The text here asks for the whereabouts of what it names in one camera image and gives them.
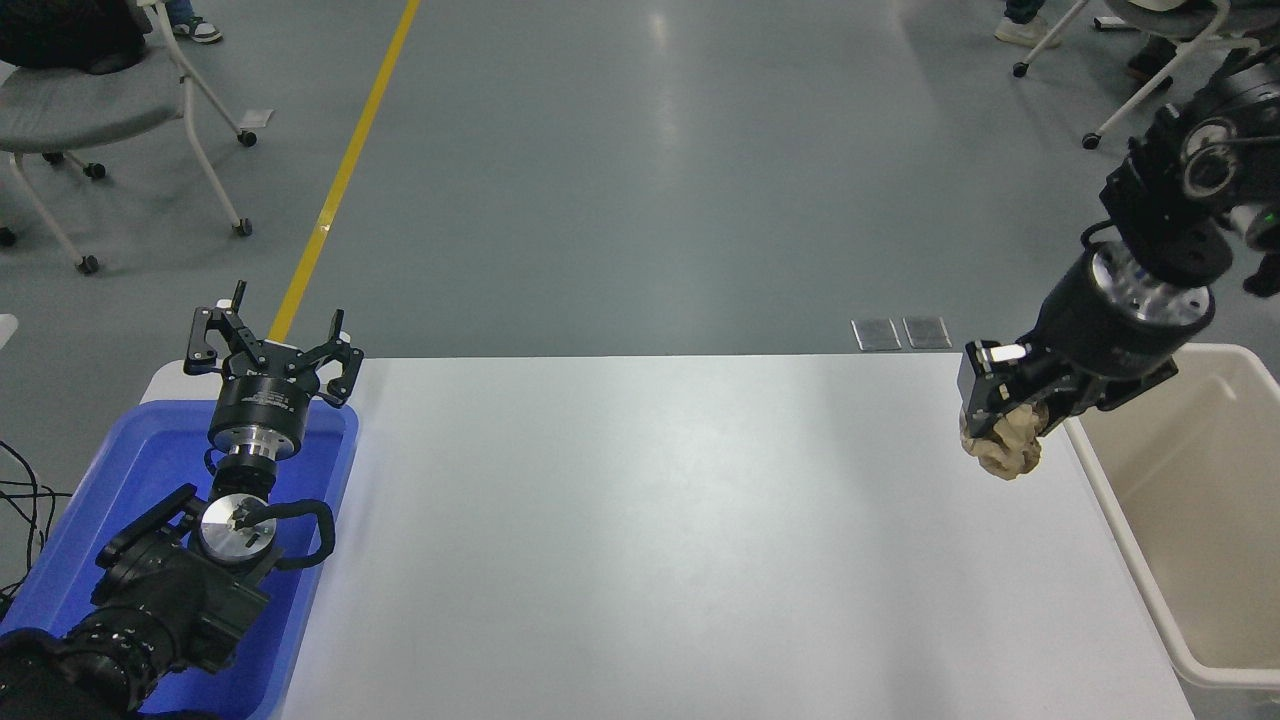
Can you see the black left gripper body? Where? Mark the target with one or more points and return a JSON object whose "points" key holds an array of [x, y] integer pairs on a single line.
{"points": [[265, 400]]}

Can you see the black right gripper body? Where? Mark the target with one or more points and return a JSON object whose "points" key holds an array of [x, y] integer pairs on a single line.
{"points": [[1100, 340]]}

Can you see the tan paper ball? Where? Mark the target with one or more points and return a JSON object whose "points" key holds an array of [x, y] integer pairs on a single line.
{"points": [[1010, 455]]}

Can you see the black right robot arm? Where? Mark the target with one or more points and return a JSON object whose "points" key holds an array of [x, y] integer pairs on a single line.
{"points": [[1170, 210]]}

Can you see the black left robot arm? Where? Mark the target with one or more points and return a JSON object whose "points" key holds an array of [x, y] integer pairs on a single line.
{"points": [[170, 590]]}

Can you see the silver floor plate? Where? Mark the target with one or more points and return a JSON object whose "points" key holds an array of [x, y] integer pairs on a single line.
{"points": [[876, 335], [927, 333]]}

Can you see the blue plastic tray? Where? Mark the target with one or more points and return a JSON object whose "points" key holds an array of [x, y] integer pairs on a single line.
{"points": [[130, 460]]}

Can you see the large pale plastic bin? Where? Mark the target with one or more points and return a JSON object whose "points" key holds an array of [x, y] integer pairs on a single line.
{"points": [[1200, 530]]}

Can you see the white rounded object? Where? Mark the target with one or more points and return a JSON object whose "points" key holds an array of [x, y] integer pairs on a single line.
{"points": [[6, 330]]}

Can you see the person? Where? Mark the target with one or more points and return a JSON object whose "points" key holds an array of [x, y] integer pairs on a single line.
{"points": [[60, 35], [1150, 62], [1022, 30]]}

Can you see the white metal foot bar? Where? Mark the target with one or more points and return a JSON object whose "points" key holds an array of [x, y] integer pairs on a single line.
{"points": [[1115, 22]]}

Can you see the grey seat white frame chair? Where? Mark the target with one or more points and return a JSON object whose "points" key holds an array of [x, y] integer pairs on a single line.
{"points": [[80, 110]]}

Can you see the white frame wheeled chair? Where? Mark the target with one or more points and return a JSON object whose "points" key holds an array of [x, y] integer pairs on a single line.
{"points": [[1160, 20]]}

